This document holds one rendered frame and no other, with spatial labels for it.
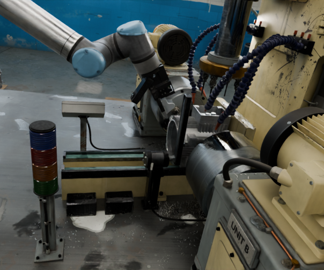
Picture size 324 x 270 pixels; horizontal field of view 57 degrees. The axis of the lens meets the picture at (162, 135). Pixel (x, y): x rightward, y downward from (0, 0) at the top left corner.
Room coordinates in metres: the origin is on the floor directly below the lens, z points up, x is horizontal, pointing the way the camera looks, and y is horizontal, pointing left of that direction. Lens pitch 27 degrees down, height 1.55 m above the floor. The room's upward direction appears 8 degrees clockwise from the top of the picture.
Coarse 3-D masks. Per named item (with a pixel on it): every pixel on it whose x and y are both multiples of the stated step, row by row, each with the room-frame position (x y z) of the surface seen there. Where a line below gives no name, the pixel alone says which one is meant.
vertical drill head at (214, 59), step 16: (240, 0) 1.03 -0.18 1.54; (224, 16) 1.05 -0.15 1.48; (240, 16) 1.03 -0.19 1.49; (224, 32) 1.04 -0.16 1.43; (240, 32) 1.03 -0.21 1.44; (224, 48) 1.03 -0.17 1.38; (240, 48) 1.05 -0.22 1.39; (208, 64) 1.01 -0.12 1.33; (224, 64) 1.01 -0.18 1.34; (240, 80) 1.04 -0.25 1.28
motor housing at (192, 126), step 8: (176, 120) 1.02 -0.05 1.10; (192, 120) 1.04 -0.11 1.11; (168, 128) 1.10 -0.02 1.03; (176, 128) 1.00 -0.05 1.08; (192, 128) 1.01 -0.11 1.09; (168, 136) 1.10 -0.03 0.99; (176, 136) 1.11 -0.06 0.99; (200, 136) 1.00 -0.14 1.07; (208, 136) 1.01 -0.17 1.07; (168, 144) 1.09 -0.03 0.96; (168, 152) 1.06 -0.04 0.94; (184, 152) 0.95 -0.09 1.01
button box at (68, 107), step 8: (64, 104) 1.09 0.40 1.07; (72, 104) 1.10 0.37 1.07; (80, 104) 1.11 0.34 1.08; (88, 104) 1.12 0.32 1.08; (96, 104) 1.13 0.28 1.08; (104, 104) 1.14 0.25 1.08; (64, 112) 1.07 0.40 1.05; (72, 112) 1.08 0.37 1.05; (80, 112) 1.09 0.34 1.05; (88, 112) 1.10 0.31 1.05; (96, 112) 1.11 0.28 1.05; (104, 112) 1.12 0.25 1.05
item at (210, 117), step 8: (192, 112) 1.09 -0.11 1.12; (200, 112) 1.11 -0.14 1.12; (208, 112) 1.12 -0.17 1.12; (216, 112) 1.12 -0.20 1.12; (200, 120) 1.01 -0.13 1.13; (208, 120) 1.01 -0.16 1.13; (216, 120) 1.02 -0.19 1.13; (224, 120) 1.03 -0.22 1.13; (200, 128) 1.01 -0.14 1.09; (208, 128) 1.02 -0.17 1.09; (224, 128) 1.03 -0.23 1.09
